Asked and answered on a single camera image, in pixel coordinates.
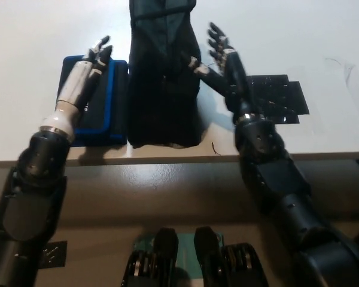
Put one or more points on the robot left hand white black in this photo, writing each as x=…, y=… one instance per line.
x=77, y=80

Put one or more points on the robot right hand white black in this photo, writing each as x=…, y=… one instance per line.
x=236, y=83

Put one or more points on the dark fabric lunch bag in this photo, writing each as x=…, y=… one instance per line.
x=164, y=104

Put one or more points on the black tape patch on table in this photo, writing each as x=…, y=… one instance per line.
x=275, y=95

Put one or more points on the black blue-trimmed Strebito notebook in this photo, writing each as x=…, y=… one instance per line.
x=103, y=119

